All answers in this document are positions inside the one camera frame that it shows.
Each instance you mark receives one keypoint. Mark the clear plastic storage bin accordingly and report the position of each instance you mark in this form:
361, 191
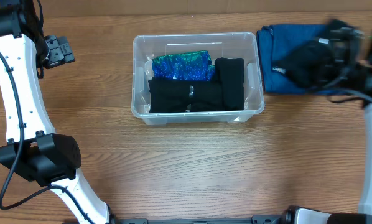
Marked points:
227, 45

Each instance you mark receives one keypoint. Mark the blue denim jeans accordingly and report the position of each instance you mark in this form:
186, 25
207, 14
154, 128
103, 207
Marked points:
276, 41

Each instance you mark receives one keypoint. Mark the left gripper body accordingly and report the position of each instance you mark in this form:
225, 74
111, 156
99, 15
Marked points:
59, 50

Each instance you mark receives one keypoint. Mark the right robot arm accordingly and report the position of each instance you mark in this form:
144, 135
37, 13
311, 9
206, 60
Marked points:
329, 63

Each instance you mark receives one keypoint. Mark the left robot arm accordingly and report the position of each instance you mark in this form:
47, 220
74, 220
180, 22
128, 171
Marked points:
33, 149

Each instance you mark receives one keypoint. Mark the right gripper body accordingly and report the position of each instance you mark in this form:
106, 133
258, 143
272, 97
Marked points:
338, 73

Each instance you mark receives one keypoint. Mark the blue green sequin garment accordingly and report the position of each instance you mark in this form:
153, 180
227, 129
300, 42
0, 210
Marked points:
194, 66

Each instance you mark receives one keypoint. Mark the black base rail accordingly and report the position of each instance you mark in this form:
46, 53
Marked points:
256, 219

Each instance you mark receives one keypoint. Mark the black garment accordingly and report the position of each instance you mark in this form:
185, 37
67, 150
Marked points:
306, 64
229, 72
179, 96

